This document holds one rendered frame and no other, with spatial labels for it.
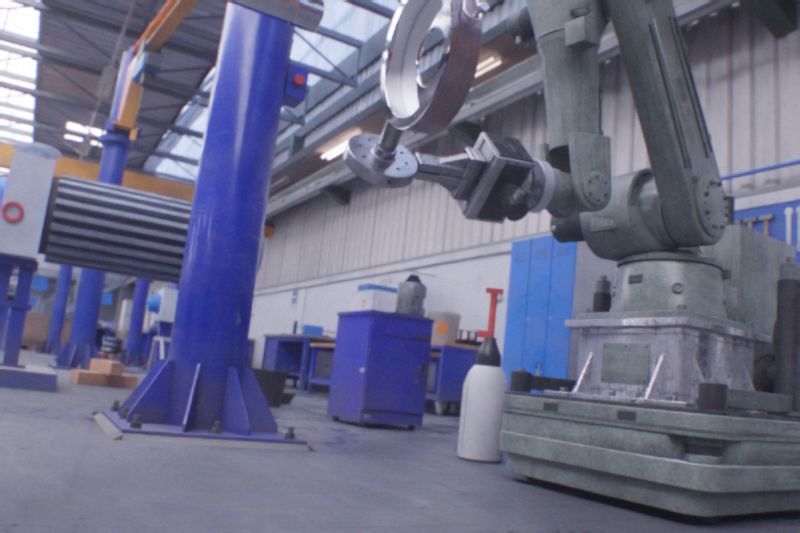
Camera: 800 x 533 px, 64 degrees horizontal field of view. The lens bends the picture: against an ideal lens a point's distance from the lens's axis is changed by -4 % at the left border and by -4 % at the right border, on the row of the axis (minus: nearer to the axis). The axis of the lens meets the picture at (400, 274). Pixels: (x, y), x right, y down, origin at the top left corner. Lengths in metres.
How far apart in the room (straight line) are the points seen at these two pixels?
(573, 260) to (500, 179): 4.12
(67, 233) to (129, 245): 0.40
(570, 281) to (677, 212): 3.69
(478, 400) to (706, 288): 1.12
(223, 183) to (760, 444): 2.21
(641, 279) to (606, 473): 0.68
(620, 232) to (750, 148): 3.48
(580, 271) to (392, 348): 2.28
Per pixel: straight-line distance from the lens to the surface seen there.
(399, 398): 4.34
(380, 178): 1.72
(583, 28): 2.11
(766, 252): 3.14
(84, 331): 8.27
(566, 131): 2.12
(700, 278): 2.43
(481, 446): 3.00
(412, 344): 4.37
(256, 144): 2.99
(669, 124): 2.27
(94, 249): 4.79
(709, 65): 6.38
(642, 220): 2.41
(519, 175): 1.91
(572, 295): 5.92
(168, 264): 4.92
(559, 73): 2.17
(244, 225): 2.90
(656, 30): 2.31
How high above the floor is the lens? 0.32
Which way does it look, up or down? 9 degrees up
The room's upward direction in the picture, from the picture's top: 6 degrees clockwise
